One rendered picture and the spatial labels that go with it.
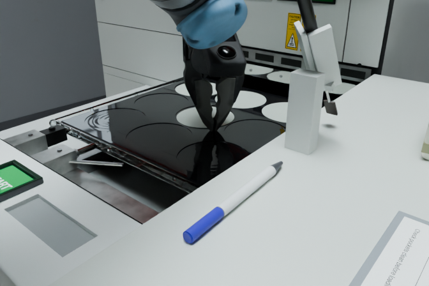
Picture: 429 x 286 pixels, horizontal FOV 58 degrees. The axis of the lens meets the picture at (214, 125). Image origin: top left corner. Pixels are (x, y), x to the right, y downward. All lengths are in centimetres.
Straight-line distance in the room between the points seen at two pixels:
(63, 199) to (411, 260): 28
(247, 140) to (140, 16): 58
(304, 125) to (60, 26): 269
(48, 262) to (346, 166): 28
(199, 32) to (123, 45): 77
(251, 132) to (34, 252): 39
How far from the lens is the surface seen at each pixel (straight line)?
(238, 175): 37
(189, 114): 68
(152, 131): 63
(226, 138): 59
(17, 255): 32
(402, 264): 30
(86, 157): 68
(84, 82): 314
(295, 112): 41
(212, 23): 39
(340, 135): 47
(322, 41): 39
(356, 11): 74
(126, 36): 114
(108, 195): 51
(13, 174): 42
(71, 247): 32
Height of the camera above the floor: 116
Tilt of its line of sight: 24 degrees down
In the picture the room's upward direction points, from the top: straight up
